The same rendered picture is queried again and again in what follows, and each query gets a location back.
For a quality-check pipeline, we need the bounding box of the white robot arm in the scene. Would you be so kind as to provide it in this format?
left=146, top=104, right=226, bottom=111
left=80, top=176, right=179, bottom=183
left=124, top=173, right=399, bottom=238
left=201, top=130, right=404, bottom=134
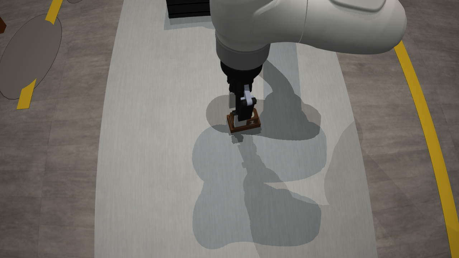
left=209, top=0, right=407, bottom=70

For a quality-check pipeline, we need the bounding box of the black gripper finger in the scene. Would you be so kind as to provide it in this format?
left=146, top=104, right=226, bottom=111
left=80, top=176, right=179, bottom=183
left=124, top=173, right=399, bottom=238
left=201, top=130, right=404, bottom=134
left=227, top=77, right=236, bottom=108
left=231, top=79, right=257, bottom=127

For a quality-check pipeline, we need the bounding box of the brown wooden tray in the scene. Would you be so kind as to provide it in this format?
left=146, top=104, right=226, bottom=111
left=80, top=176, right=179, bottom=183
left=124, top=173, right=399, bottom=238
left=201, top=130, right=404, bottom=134
left=227, top=115, right=261, bottom=133

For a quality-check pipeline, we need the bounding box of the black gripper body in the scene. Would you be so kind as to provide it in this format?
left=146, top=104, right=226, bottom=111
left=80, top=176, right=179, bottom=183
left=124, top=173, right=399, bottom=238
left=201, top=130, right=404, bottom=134
left=221, top=62, right=263, bottom=92

